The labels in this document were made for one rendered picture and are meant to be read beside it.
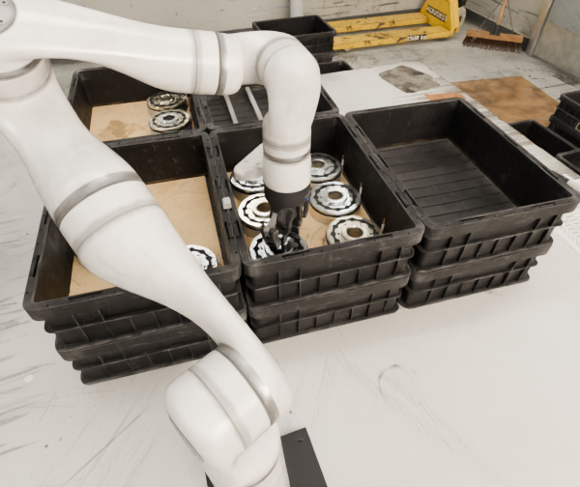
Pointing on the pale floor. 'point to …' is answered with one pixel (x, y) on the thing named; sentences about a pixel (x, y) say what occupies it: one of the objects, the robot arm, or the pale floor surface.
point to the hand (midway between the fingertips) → (287, 242)
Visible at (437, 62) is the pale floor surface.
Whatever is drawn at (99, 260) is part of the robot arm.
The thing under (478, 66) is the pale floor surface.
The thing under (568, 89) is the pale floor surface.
